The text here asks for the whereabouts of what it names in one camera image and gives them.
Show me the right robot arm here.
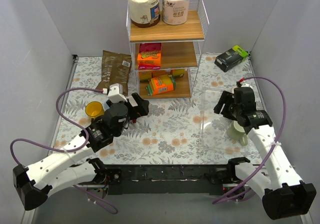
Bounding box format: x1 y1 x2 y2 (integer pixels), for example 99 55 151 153
213 86 317 220

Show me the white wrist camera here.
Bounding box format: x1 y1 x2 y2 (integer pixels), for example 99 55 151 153
236 78 253 89
102 83 127 104

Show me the white wrapped toilet paper roll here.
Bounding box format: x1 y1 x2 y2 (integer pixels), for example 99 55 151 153
162 0 190 26

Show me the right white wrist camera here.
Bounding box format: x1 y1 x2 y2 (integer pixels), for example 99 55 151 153
236 78 253 89

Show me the grey mug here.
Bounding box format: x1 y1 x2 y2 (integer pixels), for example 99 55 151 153
102 100 112 111

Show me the orange red sponge pack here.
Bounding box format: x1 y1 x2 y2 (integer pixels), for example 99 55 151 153
136 42 162 70

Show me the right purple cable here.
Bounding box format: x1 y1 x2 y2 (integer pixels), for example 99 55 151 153
212 76 287 205

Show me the wire and wood shelf rack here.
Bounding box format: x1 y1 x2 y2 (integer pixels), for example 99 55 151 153
125 0 210 101

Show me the orange yellow green sponge pack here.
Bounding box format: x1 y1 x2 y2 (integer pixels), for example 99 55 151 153
146 74 176 96

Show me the brown coffee bag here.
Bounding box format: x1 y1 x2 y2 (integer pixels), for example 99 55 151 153
96 50 132 96

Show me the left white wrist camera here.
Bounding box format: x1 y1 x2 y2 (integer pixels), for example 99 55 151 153
102 83 127 104

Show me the yellow mug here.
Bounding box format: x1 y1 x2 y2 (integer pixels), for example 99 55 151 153
85 101 105 121

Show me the pale green mug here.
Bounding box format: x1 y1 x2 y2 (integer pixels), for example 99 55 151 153
226 120 248 146

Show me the beige wrapped toilet paper roll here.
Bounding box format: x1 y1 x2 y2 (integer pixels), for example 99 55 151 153
128 0 161 28

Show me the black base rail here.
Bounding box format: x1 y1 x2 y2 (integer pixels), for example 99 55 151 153
62 162 278 196

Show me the floral table mat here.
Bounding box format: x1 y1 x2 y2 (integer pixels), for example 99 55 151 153
51 53 262 165

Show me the clear acrylic tray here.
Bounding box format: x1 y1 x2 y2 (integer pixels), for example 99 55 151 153
200 87 254 155

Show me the black green box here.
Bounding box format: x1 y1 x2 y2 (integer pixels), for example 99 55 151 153
214 45 249 73

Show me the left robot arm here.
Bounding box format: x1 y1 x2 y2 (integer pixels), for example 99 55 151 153
12 92 150 211

